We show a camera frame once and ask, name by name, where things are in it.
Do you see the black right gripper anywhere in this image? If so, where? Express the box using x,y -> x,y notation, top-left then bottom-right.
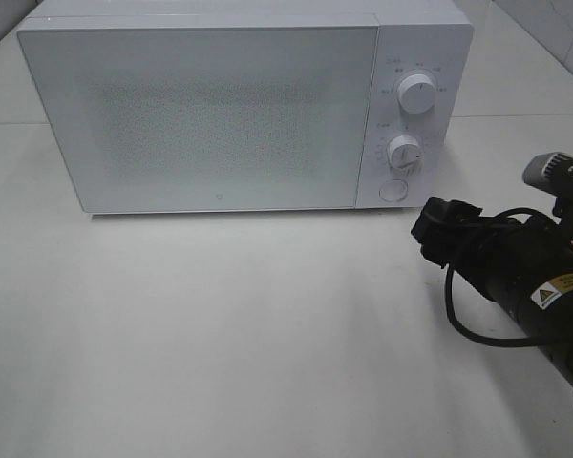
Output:
411,197 -> 525,270

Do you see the round white door button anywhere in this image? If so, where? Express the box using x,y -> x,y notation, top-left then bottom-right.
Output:
378,179 -> 408,202

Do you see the white microwave door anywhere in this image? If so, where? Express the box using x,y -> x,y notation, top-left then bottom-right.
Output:
18,27 -> 377,214

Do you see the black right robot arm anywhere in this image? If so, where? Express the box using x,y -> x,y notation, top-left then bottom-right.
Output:
412,197 -> 573,385

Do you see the lower white timer knob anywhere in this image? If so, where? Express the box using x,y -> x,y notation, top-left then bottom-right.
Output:
387,135 -> 423,170

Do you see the upper white power knob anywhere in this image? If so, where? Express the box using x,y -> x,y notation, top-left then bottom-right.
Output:
395,71 -> 437,115

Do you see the white microwave oven body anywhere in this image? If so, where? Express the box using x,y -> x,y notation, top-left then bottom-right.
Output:
16,1 -> 474,213

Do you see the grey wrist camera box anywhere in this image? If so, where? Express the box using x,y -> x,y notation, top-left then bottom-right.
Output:
522,152 -> 573,201

